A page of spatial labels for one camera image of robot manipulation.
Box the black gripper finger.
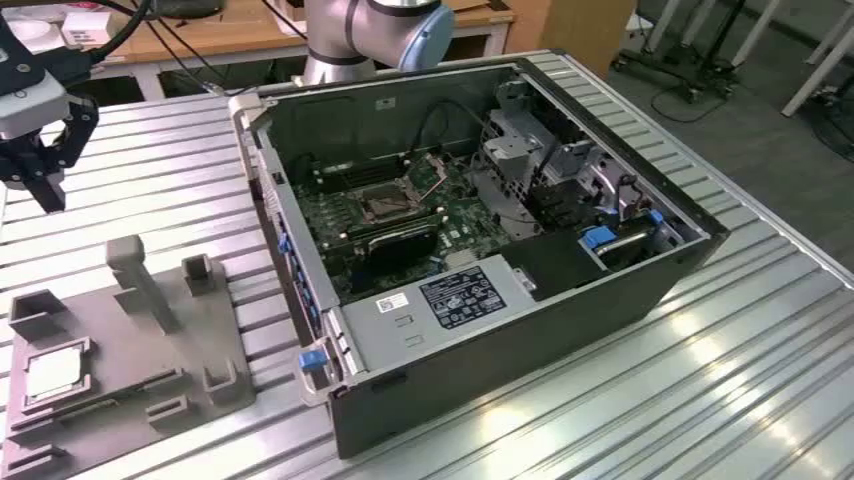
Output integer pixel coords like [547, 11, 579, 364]
[0, 137, 38, 191]
[29, 97, 100, 214]

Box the silver green CPU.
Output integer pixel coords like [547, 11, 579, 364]
[24, 347, 88, 401]

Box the black RAM slot bank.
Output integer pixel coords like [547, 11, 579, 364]
[309, 153, 409, 191]
[319, 217, 445, 249]

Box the CPU socket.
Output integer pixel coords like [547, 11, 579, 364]
[356, 182, 419, 225]

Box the white bowl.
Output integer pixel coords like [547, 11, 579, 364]
[10, 19, 56, 44]

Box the white cardboard box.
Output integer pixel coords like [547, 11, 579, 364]
[62, 10, 116, 47]

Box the wooden desk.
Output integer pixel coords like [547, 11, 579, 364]
[0, 0, 519, 101]

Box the grey parts rack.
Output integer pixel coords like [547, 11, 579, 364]
[0, 235, 259, 480]

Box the green RAM stick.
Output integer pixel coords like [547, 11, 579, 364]
[49, 367, 185, 419]

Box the black graphics card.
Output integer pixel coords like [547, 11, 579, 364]
[345, 225, 443, 297]

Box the green motherboard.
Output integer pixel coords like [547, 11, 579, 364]
[292, 149, 535, 296]

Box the grey power supply unit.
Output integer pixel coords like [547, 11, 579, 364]
[329, 254, 539, 374]

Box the grey metal disk bay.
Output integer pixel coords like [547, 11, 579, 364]
[479, 79, 555, 171]

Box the black plastic shroud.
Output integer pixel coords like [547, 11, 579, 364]
[499, 232, 612, 301]

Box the open black PC case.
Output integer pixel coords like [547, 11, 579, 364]
[227, 48, 730, 460]

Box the wooden cabinet panel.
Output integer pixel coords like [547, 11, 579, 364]
[537, 0, 636, 81]

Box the blue disk carrier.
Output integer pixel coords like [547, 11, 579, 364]
[578, 225, 619, 259]

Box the black wheeled stand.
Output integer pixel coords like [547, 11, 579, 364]
[611, 0, 743, 105]

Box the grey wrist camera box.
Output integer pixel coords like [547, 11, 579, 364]
[0, 74, 70, 140]

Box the thin black plug cable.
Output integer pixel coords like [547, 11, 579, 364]
[136, 0, 225, 96]

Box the black internal case wire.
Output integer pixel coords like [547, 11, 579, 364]
[407, 98, 492, 156]

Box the white table frame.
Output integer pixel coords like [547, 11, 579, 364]
[779, 0, 854, 119]

